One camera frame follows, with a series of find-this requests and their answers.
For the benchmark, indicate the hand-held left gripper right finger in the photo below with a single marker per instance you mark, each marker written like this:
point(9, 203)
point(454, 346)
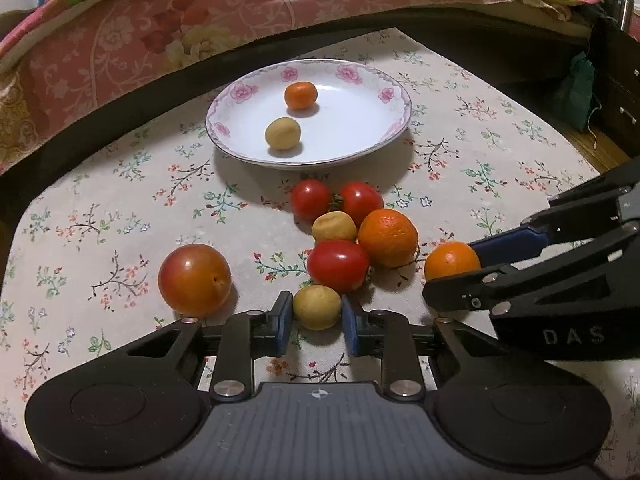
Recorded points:
point(350, 327)

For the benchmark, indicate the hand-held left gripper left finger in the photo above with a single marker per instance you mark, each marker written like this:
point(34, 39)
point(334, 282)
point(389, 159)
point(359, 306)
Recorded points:
point(282, 322)

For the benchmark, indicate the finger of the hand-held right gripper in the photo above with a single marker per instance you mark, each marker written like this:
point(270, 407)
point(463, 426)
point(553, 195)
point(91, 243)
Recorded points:
point(460, 292)
point(510, 245)

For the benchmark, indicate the medium orange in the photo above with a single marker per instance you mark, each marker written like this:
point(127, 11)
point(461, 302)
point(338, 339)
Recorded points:
point(450, 260)

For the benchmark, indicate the small yellow round fruit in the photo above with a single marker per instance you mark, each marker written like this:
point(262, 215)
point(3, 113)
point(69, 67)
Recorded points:
point(282, 133)
point(317, 307)
point(334, 226)

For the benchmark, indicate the medium red tomato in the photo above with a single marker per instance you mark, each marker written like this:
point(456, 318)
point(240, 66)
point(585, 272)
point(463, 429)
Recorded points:
point(338, 265)

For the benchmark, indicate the large red-orange tomato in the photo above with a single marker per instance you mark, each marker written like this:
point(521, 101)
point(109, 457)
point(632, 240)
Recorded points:
point(195, 280)

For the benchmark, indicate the small red tomato with stem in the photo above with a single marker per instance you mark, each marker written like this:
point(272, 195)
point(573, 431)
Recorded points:
point(362, 202)

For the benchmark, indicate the white floral-rimmed plate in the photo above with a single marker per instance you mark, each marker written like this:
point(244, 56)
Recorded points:
point(345, 115)

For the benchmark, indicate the large orange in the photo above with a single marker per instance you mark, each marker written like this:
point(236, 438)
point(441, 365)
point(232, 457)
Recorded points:
point(388, 237)

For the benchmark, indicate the green cloth bag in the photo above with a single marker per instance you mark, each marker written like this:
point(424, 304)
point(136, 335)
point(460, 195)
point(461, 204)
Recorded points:
point(575, 95)

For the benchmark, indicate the dark wooden cabinet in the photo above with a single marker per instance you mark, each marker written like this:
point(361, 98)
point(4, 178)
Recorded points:
point(617, 85)

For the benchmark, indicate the small mandarin orange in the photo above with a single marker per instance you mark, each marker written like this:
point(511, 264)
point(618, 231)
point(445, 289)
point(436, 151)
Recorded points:
point(301, 96)

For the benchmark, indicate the pink floral bed sheet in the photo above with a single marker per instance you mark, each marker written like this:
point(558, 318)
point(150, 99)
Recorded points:
point(225, 10)

